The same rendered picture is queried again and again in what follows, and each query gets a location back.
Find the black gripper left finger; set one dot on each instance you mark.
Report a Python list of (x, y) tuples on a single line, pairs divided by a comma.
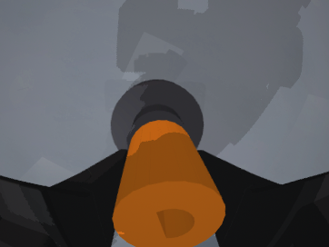
[(77, 212)]

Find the orange knob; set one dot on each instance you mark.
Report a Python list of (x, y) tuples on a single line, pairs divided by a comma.
[(166, 197)]

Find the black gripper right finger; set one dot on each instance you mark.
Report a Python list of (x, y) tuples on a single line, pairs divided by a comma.
[(257, 211)]

